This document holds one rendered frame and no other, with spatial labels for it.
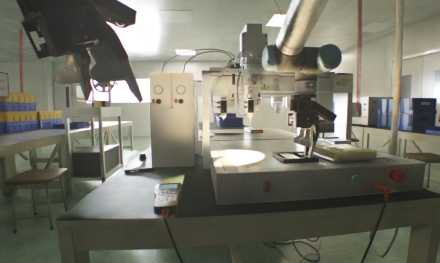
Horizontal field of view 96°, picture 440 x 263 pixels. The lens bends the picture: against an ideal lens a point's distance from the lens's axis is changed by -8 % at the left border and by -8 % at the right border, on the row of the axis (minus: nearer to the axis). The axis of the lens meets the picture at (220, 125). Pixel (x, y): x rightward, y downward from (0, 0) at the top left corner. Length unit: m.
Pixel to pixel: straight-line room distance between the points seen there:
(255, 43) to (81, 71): 0.73
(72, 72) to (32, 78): 9.32
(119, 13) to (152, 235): 0.54
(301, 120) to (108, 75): 0.61
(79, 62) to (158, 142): 0.75
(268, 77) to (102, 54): 0.73
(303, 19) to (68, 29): 0.45
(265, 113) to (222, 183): 7.82
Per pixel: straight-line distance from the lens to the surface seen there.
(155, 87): 1.10
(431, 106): 3.84
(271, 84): 0.98
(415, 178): 0.98
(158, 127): 1.11
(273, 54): 0.64
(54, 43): 0.34
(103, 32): 0.36
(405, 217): 0.93
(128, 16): 0.43
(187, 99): 1.08
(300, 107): 0.79
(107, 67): 0.35
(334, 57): 0.70
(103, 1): 0.41
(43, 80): 9.50
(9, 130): 3.97
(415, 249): 1.11
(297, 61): 0.66
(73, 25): 0.37
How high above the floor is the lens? 1.04
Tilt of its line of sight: 4 degrees down
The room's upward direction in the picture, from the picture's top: straight up
